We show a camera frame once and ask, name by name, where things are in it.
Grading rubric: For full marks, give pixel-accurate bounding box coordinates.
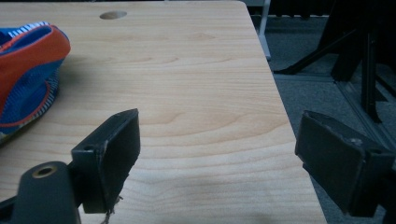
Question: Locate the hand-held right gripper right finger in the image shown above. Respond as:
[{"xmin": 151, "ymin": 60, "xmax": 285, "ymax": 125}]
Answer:
[{"xmin": 294, "ymin": 109, "xmax": 396, "ymax": 217}]

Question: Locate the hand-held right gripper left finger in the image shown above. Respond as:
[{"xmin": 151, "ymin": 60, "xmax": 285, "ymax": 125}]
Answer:
[{"xmin": 70, "ymin": 107, "xmax": 142, "ymax": 215}]

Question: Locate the white table leg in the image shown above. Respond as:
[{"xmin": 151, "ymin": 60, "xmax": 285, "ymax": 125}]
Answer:
[{"xmin": 258, "ymin": 0, "xmax": 272, "ymax": 62}]

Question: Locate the black metal stand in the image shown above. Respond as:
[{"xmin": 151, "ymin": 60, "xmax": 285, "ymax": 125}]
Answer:
[{"xmin": 274, "ymin": 0, "xmax": 396, "ymax": 124}]

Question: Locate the blue and orange cloth pouch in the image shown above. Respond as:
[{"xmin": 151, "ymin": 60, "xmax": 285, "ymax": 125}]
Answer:
[{"xmin": 0, "ymin": 21, "xmax": 72, "ymax": 145}]

